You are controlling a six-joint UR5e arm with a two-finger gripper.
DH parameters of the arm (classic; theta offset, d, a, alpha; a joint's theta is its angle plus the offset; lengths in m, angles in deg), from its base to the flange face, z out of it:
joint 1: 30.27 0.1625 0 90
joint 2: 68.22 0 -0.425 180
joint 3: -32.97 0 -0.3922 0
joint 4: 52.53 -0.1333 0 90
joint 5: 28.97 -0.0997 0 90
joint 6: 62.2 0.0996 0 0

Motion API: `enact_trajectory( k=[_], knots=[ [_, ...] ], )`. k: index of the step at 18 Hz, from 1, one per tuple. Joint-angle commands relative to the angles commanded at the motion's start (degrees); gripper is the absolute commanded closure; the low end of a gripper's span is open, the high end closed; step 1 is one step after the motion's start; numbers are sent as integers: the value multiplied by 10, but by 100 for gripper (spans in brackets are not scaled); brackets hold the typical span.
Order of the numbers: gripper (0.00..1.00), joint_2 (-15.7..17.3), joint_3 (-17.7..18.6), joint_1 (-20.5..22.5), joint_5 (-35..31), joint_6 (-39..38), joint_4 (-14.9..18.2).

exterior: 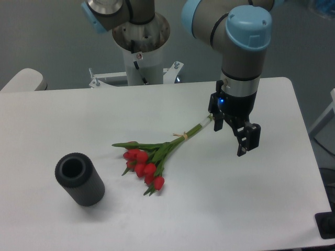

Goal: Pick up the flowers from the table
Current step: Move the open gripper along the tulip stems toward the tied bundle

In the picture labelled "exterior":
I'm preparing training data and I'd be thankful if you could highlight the white pedestal base frame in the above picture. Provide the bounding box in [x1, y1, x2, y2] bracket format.
[89, 61, 184, 88]

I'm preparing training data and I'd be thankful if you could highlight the white furniture at right edge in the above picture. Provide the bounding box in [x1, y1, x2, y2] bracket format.
[308, 89, 334, 139]

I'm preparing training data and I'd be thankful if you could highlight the black cable grommet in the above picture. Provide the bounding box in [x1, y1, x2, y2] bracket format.
[315, 212, 334, 239]

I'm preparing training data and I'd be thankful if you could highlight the beige chair backrest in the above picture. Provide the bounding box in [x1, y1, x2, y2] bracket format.
[1, 68, 48, 93]

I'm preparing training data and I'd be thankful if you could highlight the dark grey ribbed vase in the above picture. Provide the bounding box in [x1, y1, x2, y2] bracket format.
[54, 153, 105, 207]

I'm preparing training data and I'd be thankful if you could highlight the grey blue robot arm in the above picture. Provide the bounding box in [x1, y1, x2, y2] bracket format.
[82, 1, 280, 156]

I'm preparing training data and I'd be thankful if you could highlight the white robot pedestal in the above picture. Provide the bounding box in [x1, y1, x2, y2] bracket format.
[112, 13, 170, 78]

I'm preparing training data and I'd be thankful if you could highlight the red tulip bouquet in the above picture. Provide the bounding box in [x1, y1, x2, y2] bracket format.
[112, 115, 213, 196]

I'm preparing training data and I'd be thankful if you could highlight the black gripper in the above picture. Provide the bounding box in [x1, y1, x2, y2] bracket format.
[208, 80, 261, 157]

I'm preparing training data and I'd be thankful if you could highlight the black pedestal cable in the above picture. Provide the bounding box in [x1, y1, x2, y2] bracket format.
[132, 60, 149, 85]

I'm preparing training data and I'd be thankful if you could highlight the blue object top right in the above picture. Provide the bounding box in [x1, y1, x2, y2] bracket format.
[309, 0, 334, 19]

